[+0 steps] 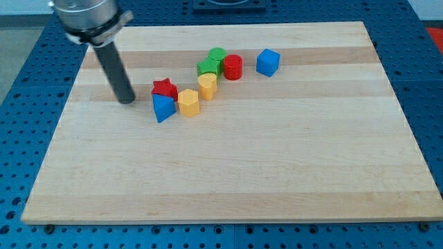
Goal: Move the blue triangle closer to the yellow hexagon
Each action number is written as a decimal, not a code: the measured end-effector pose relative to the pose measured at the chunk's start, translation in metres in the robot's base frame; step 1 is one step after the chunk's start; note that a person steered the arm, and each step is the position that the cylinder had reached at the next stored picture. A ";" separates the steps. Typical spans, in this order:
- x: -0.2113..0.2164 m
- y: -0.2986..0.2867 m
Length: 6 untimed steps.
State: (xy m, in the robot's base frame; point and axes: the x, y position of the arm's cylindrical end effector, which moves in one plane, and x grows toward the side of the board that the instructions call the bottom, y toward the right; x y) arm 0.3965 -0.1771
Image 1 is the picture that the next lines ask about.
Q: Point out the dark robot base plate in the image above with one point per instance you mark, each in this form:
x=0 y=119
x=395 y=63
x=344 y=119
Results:
x=227 y=5

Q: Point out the blue cube block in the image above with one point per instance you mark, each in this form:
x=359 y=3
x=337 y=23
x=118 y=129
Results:
x=267 y=62

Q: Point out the green star block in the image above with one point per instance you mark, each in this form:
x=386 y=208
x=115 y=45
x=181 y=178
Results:
x=208 y=66

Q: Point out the green cylinder block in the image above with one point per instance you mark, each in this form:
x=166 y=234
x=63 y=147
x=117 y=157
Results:
x=217 y=54

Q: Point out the blue triangle block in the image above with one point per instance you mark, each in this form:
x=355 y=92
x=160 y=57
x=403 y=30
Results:
x=164 y=107

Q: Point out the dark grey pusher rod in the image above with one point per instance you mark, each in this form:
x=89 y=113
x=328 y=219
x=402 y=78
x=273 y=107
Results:
x=115 y=72

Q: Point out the wooden board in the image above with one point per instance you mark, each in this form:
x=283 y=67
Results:
x=323 y=140

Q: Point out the red cylinder block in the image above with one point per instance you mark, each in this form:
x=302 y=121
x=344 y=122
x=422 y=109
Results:
x=233 y=67

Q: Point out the yellow heart block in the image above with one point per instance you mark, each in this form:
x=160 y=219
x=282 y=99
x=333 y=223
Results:
x=207 y=85

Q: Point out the yellow hexagon block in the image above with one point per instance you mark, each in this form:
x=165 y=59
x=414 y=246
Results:
x=188 y=103

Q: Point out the red star block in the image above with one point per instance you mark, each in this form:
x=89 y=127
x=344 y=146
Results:
x=165 y=88

